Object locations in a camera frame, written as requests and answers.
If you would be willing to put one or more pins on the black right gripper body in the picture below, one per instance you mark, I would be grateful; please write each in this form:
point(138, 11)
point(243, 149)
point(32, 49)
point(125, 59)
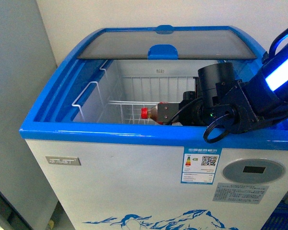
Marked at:
point(221, 102)

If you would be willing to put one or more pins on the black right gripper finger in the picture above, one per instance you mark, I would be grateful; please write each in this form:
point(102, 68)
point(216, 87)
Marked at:
point(165, 111)

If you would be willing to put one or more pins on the red iced tea bottle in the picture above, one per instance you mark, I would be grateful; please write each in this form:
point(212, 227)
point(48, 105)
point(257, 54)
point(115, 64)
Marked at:
point(150, 113)

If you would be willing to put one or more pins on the glass sliding freezer lid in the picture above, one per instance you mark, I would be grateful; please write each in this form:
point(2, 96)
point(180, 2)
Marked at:
point(169, 43)

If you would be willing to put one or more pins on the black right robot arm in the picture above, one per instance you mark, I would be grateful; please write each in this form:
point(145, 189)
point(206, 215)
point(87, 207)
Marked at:
point(268, 88)

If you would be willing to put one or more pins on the energy rating label sticker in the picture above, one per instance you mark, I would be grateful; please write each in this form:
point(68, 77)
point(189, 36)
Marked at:
point(199, 165)

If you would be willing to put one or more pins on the white chest freezer with penguin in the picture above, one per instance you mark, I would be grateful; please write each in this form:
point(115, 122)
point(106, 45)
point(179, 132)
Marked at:
point(129, 178)

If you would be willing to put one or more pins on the round grey control panel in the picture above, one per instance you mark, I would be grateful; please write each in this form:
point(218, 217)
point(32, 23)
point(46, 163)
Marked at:
point(253, 171)

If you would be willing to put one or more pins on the grey specification sticker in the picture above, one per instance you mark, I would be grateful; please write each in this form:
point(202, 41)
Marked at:
point(239, 193)

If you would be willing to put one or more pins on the silver brand nameplate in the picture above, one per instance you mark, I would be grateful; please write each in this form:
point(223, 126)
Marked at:
point(73, 161)

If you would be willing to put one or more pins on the blue plastic basket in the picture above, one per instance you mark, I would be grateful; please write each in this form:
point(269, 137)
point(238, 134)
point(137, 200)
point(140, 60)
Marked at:
point(278, 219)

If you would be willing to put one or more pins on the white wire freezer basket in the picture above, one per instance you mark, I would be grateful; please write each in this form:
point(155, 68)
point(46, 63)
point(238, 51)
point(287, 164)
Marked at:
point(127, 86)

